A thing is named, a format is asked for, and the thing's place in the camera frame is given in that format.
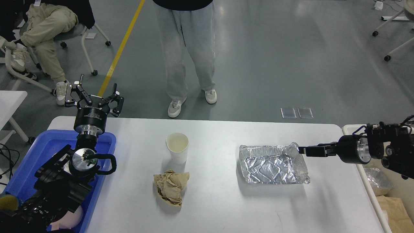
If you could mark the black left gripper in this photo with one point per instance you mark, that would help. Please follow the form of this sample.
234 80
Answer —
91 119

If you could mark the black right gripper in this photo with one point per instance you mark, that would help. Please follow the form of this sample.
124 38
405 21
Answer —
350 149

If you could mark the pink ceramic mug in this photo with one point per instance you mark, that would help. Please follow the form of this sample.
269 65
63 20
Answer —
66 219

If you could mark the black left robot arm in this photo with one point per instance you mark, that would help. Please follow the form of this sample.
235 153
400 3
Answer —
63 180

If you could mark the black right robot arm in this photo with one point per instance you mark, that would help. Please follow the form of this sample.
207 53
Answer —
392 144

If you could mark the aluminium foil container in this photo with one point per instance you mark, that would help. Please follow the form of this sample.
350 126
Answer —
273 164

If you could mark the clear plastic floor plate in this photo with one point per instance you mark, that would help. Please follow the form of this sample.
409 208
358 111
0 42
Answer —
288 112

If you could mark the crumpled clear plastic bag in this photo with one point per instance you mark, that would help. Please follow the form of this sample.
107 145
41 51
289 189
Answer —
379 182

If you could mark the grey office chair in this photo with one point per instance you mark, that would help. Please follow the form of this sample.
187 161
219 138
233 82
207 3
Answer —
79 30

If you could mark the white side table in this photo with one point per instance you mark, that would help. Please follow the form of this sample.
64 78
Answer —
9 103

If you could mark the white paper cup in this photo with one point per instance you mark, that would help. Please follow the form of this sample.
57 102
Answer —
177 144

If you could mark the seated person in khaki trousers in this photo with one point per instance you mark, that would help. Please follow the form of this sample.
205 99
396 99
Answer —
46 19

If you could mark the blue plastic tray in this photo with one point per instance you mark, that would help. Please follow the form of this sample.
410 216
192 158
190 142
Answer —
44 147

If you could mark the brown paper in bin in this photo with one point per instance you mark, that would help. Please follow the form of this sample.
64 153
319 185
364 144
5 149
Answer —
398 219

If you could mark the crumpled brown paper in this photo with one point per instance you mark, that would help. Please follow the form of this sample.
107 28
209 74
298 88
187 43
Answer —
170 185

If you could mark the standing person in light jeans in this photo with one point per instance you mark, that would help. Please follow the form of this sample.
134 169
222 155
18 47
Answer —
187 25

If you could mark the dark teal mug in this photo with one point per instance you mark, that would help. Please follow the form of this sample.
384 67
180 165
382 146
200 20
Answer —
9 202

